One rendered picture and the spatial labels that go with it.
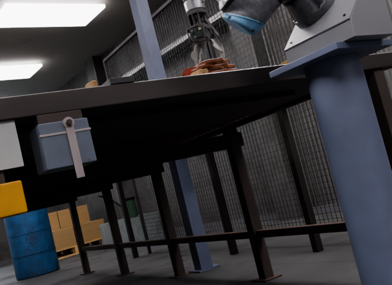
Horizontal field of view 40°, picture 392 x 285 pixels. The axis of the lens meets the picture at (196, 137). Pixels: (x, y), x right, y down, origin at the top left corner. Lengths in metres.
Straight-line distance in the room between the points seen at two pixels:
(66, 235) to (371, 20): 7.74
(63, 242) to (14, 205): 7.55
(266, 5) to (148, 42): 2.42
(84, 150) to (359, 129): 0.78
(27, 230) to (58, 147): 5.51
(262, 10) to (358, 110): 0.40
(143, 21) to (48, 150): 2.70
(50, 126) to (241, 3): 0.65
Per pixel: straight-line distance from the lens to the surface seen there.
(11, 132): 1.43
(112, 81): 1.53
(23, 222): 6.91
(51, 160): 1.41
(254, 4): 1.61
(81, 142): 1.44
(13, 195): 1.38
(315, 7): 1.68
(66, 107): 1.47
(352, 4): 1.60
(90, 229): 9.17
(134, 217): 7.34
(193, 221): 3.83
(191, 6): 2.04
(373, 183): 1.62
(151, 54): 3.96
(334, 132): 1.63
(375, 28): 1.63
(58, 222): 9.36
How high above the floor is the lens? 0.58
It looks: 5 degrees up
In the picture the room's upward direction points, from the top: 14 degrees counter-clockwise
